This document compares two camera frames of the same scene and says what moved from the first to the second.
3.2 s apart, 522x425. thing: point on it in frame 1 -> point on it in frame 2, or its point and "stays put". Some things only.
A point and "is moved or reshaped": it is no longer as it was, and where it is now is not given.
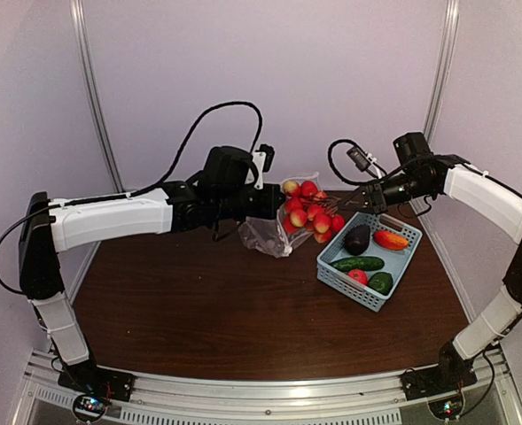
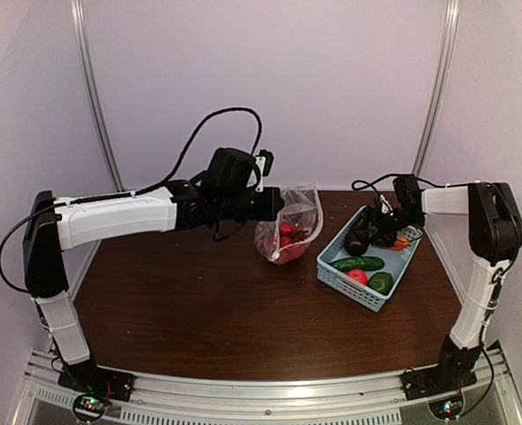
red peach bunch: x=309 y=209 -> x=293 y=242
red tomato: x=359 y=274 stays put
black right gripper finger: x=360 y=197 -> x=362 y=223
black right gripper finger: x=354 y=205 -> x=385 y=240
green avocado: x=381 y=282 stays put
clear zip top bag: x=294 y=221 is moved or reshaped
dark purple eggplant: x=356 y=239 stays put
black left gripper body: x=232 y=204 stays put
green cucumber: x=359 y=263 stays put
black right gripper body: x=393 y=197 -> x=390 y=225
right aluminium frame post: x=446 y=48 stays put
